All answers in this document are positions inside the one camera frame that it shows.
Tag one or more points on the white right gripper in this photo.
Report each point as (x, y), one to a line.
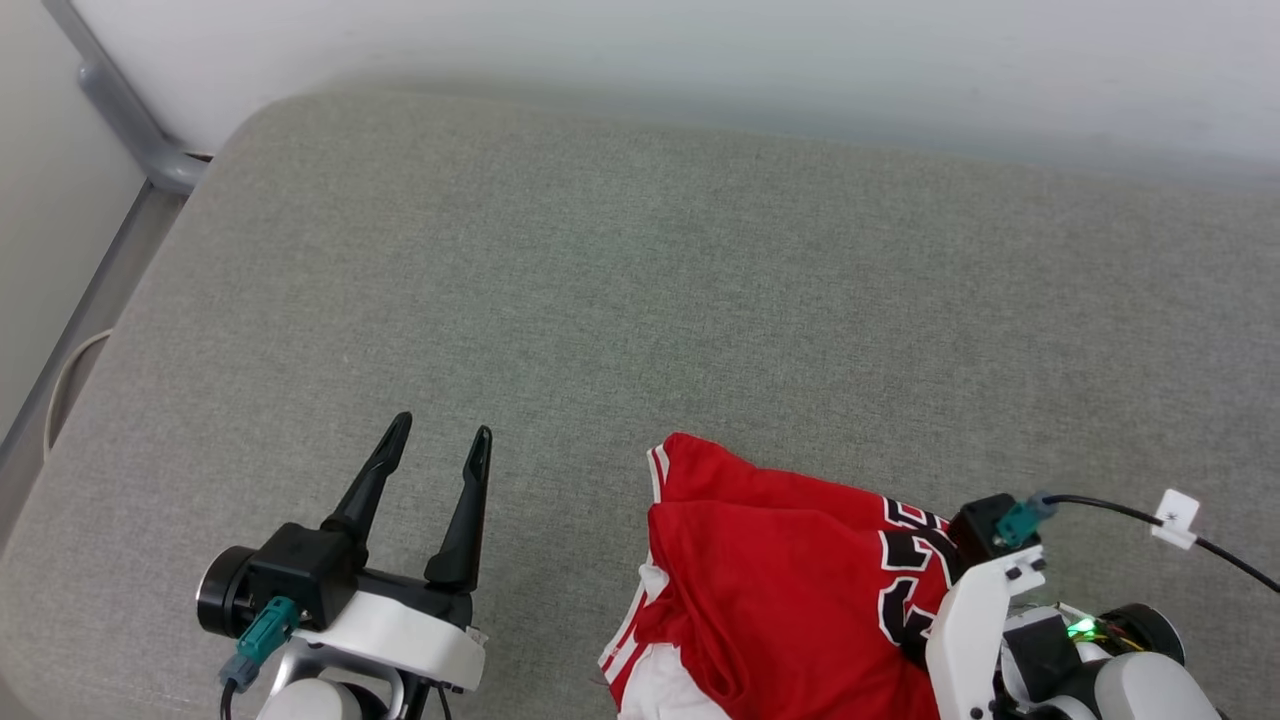
(965, 640)

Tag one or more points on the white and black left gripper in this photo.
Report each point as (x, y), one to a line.
(410, 630)

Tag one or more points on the red and white basketball jersey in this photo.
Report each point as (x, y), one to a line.
(780, 580)

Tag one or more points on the white and grey right robot arm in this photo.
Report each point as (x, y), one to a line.
(1140, 680)

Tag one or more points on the white and grey left robot arm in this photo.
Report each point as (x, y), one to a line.
(320, 695)

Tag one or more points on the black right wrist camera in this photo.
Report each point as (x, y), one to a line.
(975, 530)

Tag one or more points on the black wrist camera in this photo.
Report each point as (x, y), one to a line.
(975, 530)
(300, 570)

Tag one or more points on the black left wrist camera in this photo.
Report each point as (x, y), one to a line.
(300, 570)

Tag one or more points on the grey metal pipe rail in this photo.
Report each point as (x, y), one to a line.
(130, 120)

